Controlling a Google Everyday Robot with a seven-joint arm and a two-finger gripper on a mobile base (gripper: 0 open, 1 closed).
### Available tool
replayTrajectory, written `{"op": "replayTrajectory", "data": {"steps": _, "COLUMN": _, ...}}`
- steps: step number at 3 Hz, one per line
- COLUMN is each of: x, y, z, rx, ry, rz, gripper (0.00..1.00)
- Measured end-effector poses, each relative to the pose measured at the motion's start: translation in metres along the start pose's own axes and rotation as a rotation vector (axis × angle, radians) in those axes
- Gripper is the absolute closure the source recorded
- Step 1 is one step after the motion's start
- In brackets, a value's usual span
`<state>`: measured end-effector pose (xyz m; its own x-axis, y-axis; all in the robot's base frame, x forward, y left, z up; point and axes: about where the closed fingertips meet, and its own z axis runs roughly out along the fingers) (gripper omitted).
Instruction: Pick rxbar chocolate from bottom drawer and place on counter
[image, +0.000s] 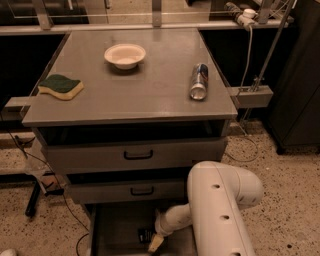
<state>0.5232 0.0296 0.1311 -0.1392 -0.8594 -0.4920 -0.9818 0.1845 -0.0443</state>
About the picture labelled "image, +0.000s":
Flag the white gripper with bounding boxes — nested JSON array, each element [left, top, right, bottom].
[[148, 210, 174, 253]]

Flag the black rxbar chocolate bar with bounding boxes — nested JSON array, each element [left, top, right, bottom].
[[138, 228, 154, 244]]

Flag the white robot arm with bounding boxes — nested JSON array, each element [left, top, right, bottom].
[[148, 161, 263, 256]]

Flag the bottom open grey drawer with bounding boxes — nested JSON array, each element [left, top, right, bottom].
[[86, 199, 198, 256]]

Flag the middle grey drawer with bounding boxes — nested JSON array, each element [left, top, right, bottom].
[[68, 178, 185, 204]]

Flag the top grey drawer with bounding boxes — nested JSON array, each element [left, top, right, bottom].
[[42, 138, 227, 174]]

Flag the grey drawer cabinet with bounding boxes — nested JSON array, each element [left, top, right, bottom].
[[21, 28, 238, 256]]

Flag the black clamp tool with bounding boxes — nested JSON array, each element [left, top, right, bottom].
[[25, 173, 64, 218]]

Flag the silver blue drink can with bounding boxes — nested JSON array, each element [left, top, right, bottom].
[[189, 63, 208, 100]]

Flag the dark cabinet at right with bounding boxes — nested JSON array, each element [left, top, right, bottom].
[[266, 0, 320, 154]]

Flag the green and yellow sponge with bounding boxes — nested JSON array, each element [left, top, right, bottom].
[[38, 74, 84, 101]]

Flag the white paper bowl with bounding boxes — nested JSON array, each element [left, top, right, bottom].
[[104, 44, 146, 70]]

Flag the white power strip with plug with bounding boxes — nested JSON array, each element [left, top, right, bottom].
[[224, 2, 256, 29]]

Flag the diagonal metal rod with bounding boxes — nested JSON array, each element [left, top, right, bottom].
[[249, 0, 297, 93]]

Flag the black floor cable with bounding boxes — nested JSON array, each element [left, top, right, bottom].
[[0, 113, 91, 256]]

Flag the grey metal bracket block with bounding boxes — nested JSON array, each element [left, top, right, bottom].
[[227, 86, 273, 109]]

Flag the white power cable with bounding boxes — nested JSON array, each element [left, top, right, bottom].
[[223, 25, 260, 164]]

